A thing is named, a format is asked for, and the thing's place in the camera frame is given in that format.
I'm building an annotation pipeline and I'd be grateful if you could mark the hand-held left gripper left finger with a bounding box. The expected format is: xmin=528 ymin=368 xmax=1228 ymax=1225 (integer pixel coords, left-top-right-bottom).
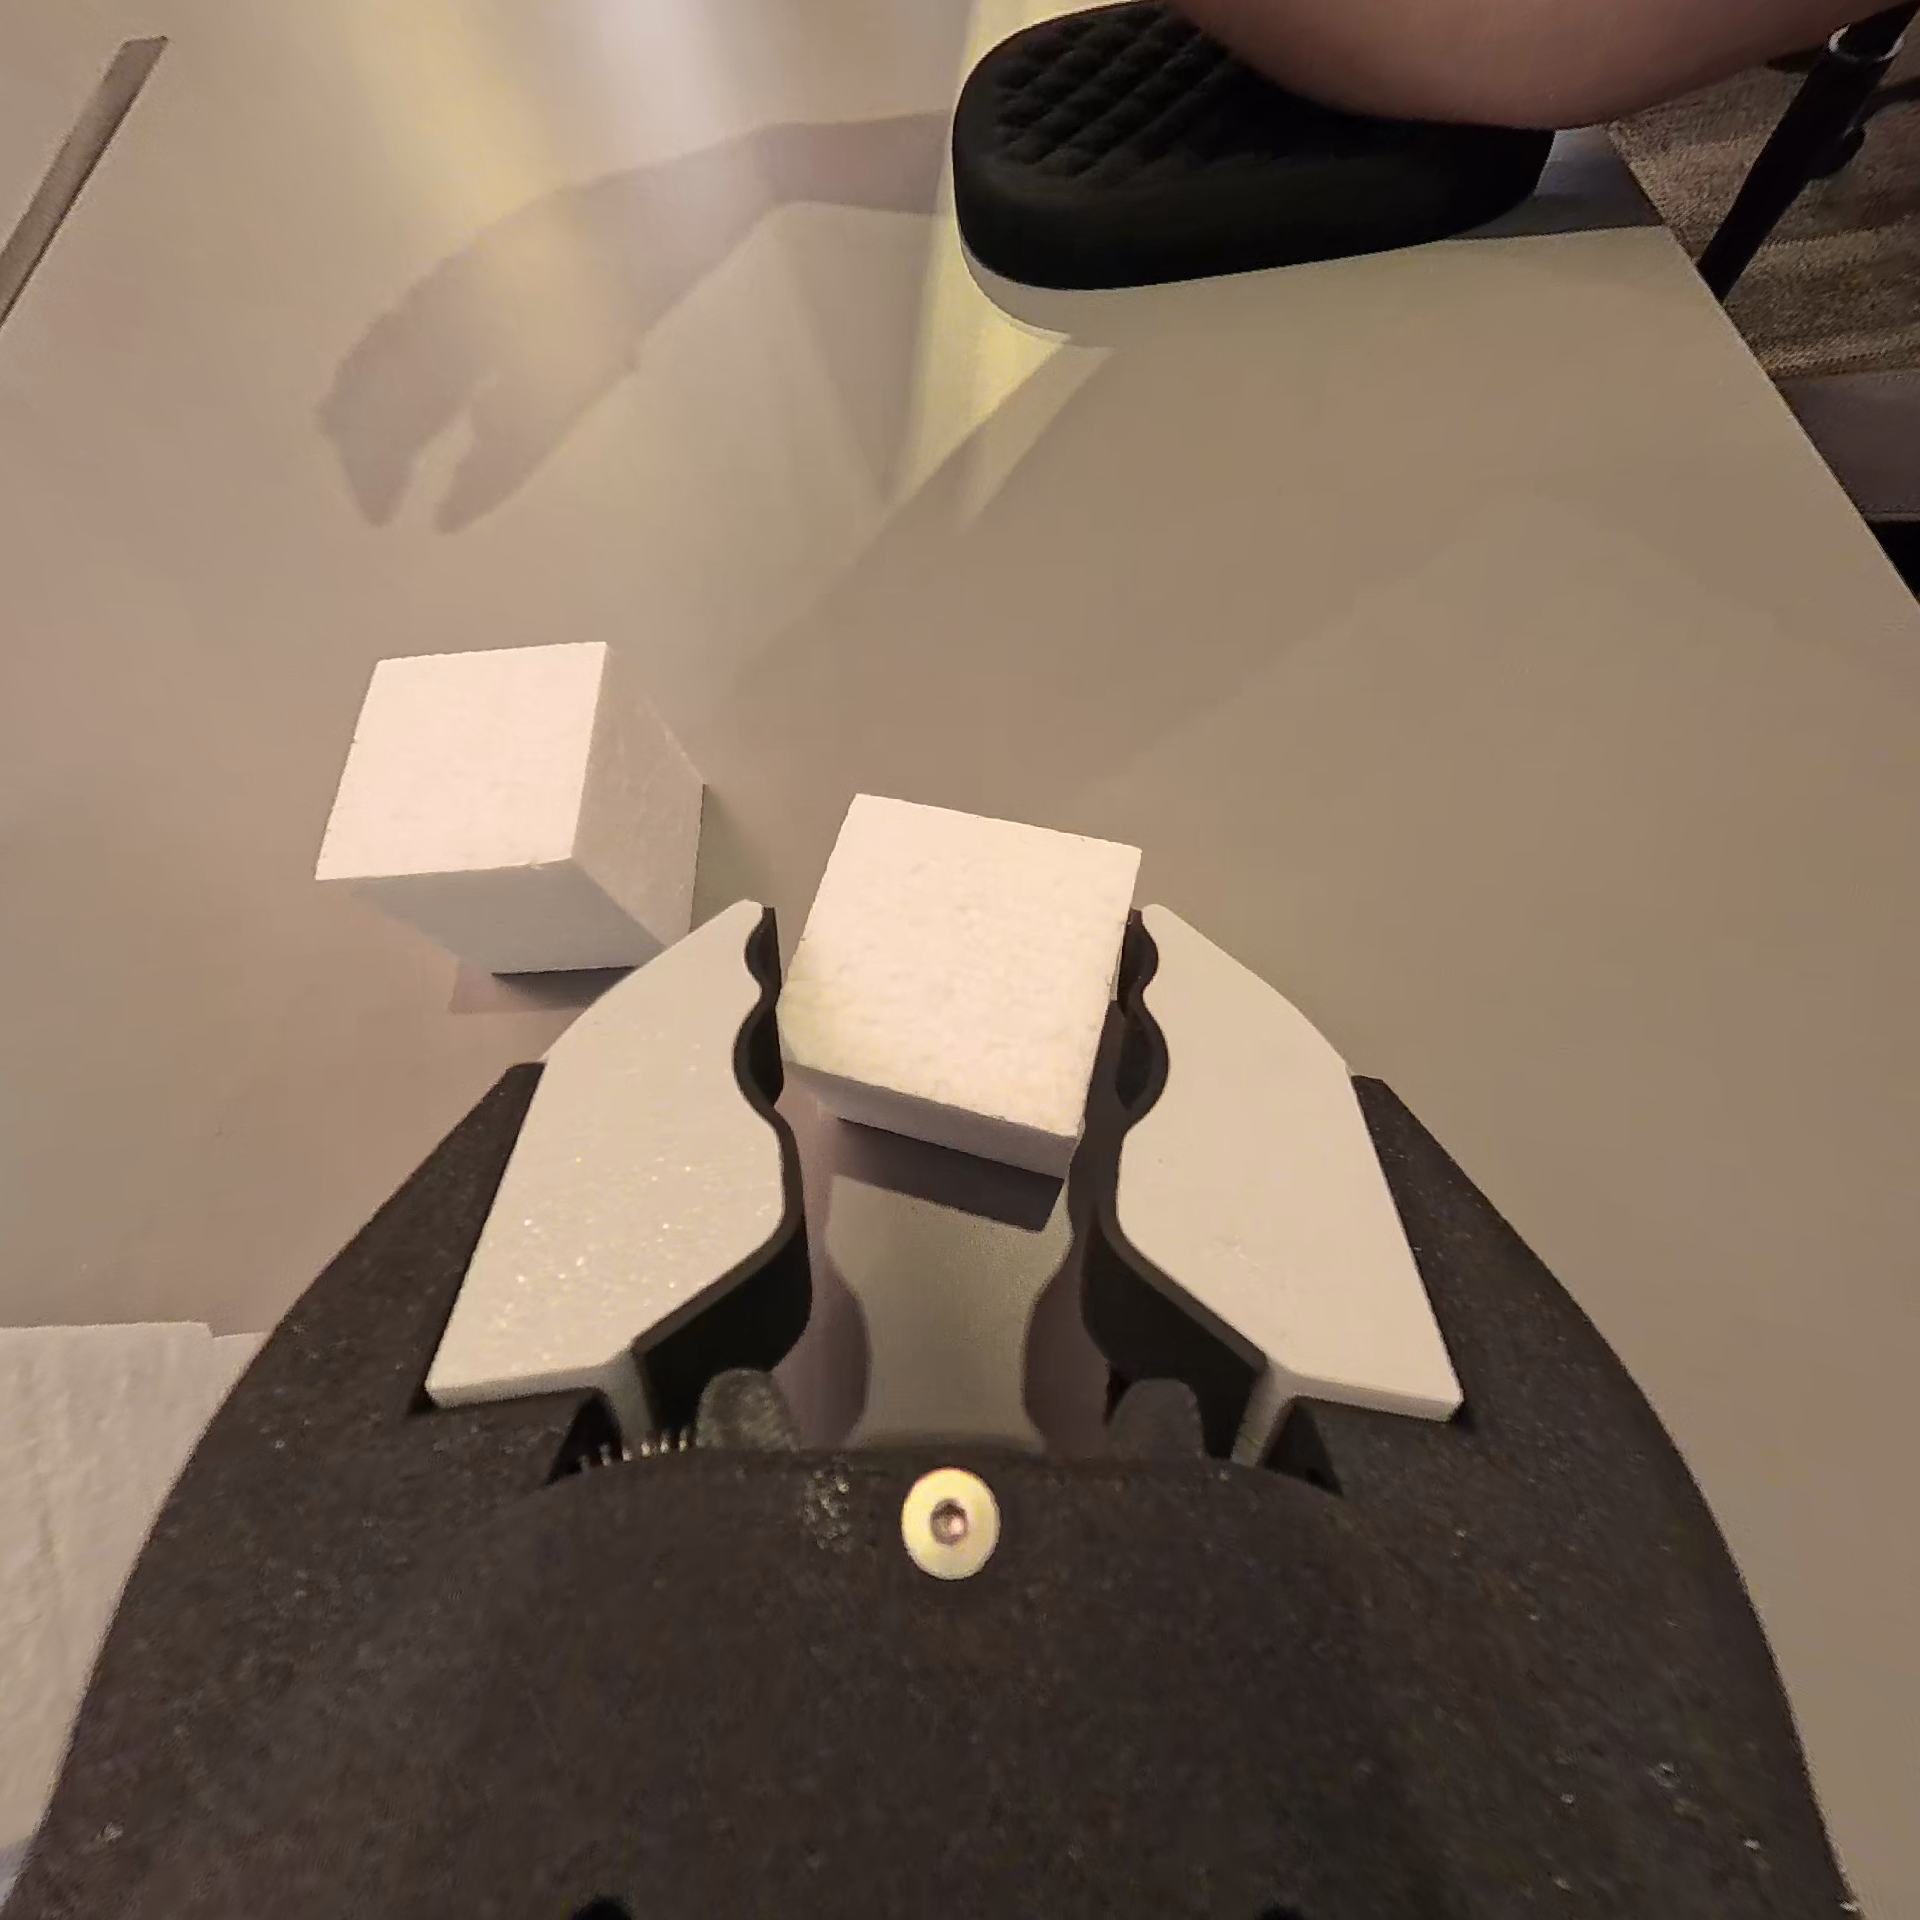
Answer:
xmin=426 ymin=902 xmax=817 ymax=1443

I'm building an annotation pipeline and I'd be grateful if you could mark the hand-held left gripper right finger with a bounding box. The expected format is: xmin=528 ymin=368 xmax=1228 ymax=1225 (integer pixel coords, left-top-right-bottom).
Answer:
xmin=1074 ymin=903 xmax=1465 ymax=1468

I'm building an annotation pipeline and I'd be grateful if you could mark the white foam cube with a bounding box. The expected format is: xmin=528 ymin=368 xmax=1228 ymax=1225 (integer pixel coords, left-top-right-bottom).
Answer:
xmin=315 ymin=642 xmax=707 ymax=976
xmin=0 ymin=1323 xmax=261 ymax=1728
xmin=778 ymin=795 xmax=1142 ymax=1180

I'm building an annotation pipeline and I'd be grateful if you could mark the person's right forearm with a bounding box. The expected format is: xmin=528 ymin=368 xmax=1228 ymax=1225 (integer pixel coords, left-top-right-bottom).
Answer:
xmin=1170 ymin=0 xmax=1920 ymax=129

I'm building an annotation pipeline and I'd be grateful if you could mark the black mesh wrist rest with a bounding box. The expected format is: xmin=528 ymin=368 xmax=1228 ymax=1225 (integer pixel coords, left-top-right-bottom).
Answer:
xmin=950 ymin=0 xmax=1560 ymax=290

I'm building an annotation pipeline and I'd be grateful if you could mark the black metal leg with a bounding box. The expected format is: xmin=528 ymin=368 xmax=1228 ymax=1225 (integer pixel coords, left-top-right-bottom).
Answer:
xmin=1702 ymin=0 xmax=1894 ymax=302

